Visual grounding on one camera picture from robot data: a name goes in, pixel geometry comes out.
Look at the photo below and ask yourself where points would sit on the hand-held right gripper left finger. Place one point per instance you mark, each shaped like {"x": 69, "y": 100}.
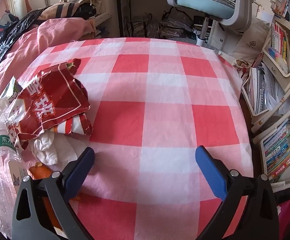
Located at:
{"x": 81, "y": 170}

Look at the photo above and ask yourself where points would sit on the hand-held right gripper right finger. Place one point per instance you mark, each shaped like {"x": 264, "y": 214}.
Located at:
{"x": 210, "y": 170}

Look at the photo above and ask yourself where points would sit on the large white tissue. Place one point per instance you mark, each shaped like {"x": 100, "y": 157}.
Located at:
{"x": 49, "y": 147}

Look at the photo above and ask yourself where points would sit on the orange peel piece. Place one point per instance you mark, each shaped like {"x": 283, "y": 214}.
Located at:
{"x": 41, "y": 170}

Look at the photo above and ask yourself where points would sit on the red snack wrapper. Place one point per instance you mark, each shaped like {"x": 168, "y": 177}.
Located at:
{"x": 54, "y": 97}

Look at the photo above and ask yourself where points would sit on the blue green milk carton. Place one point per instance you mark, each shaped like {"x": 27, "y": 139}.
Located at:
{"x": 11, "y": 88}

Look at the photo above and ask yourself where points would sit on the white tiered bookshelf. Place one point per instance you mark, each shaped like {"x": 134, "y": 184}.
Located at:
{"x": 278, "y": 70}
{"x": 263, "y": 155}

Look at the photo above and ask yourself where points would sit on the row of colourful books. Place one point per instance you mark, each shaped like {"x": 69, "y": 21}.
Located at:
{"x": 278, "y": 152}

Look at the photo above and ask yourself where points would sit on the clear plastic water bottle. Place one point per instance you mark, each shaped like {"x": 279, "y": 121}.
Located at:
{"x": 4, "y": 160}

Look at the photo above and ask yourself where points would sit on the red white checked tablecloth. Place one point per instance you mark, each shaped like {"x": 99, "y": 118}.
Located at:
{"x": 160, "y": 105}

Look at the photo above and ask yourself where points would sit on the stack of papers and binders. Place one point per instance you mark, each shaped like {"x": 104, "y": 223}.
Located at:
{"x": 262, "y": 90}

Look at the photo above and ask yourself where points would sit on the white tote bag tree print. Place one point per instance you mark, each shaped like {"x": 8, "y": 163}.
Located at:
{"x": 250, "y": 42}

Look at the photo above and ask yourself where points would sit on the white drawer cabinet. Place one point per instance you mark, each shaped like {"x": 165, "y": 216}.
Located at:
{"x": 221, "y": 36}

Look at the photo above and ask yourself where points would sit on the pink blanket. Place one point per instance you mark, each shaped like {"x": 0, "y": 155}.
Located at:
{"x": 22, "y": 47}

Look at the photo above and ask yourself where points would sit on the row of upright books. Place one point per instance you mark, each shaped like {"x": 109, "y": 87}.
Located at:
{"x": 281, "y": 42}

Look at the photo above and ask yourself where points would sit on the clear storage bag black trim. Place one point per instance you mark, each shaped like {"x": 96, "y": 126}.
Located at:
{"x": 172, "y": 23}
{"x": 140, "y": 26}

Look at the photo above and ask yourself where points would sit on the black puffer jacket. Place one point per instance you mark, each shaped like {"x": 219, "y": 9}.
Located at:
{"x": 12, "y": 32}

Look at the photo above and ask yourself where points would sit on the grey blue office chair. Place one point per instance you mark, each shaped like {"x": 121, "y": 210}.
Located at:
{"x": 202, "y": 3}

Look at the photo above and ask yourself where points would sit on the row of tall books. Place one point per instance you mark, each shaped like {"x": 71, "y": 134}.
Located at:
{"x": 285, "y": 10}

